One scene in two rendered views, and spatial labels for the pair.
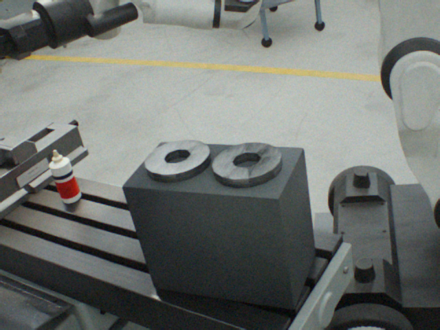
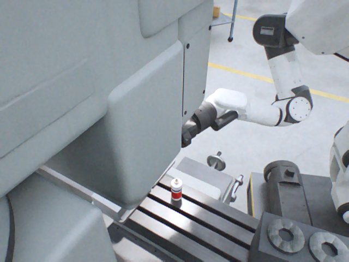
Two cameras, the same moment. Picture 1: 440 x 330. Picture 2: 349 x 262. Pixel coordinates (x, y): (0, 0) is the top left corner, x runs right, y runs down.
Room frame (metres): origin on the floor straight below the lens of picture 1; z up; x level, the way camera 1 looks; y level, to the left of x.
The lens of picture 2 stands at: (0.38, 0.38, 1.78)
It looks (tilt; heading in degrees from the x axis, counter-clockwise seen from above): 42 degrees down; 352
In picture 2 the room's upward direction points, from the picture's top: straight up
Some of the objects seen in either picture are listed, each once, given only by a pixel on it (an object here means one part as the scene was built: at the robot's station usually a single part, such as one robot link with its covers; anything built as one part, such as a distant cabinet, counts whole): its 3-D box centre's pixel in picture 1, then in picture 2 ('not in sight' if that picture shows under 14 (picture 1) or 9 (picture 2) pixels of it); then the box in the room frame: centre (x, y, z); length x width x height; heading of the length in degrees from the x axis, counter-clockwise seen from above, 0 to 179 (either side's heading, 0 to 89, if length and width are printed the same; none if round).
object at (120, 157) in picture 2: not in sight; (103, 110); (0.79, 0.45, 1.47); 0.24 x 0.19 x 0.26; 52
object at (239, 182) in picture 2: not in sight; (235, 186); (1.27, -0.11, 0.48); 0.22 x 0.06 x 0.06; 142
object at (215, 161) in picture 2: not in sight; (213, 167); (1.34, 0.02, 0.60); 0.16 x 0.12 x 0.12; 142
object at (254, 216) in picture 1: (223, 218); (295, 258); (0.66, 0.00, 1.00); 0.22 x 0.12 x 0.20; 62
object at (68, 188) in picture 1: (63, 174); (176, 187); (0.97, 0.29, 0.96); 0.04 x 0.04 x 0.11
